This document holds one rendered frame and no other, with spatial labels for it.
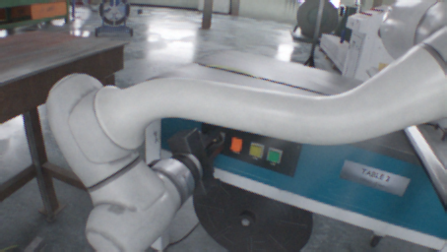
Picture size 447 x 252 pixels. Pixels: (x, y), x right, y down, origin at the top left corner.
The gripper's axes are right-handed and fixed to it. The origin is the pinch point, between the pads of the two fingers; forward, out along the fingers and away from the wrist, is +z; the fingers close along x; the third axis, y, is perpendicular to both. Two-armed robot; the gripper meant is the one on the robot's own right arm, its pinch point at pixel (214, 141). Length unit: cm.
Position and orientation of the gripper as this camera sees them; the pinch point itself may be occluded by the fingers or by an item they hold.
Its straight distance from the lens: 70.2
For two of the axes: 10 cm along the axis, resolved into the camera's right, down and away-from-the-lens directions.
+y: 8.7, -1.4, -4.8
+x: -2.9, -9.2, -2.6
